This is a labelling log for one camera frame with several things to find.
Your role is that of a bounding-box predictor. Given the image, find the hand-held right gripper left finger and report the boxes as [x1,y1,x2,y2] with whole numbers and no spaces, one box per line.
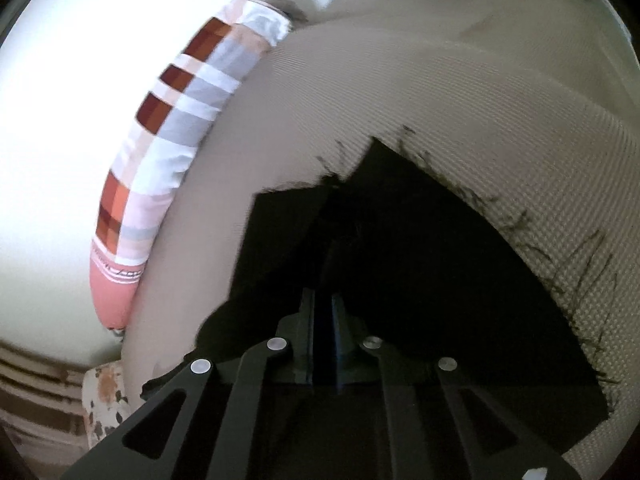
[65,289,322,480]

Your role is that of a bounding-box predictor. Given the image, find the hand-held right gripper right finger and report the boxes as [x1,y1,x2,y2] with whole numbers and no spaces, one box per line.
[331,294,582,480]

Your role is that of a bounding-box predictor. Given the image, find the beige textured bed mattress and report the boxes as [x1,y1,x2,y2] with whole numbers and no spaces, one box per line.
[120,0,640,480]

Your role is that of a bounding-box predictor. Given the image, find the floral patterned pillow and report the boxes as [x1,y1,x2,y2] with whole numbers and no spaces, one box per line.
[81,360,131,448]

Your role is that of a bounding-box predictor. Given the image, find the brown striped cloth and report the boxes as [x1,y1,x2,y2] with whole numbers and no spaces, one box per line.
[0,342,88,453]

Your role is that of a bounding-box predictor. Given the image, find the black pants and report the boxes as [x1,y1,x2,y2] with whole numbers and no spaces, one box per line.
[140,137,617,461]

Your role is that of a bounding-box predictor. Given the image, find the pink plaid long pillow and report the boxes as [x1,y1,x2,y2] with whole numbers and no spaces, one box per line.
[89,0,293,343]

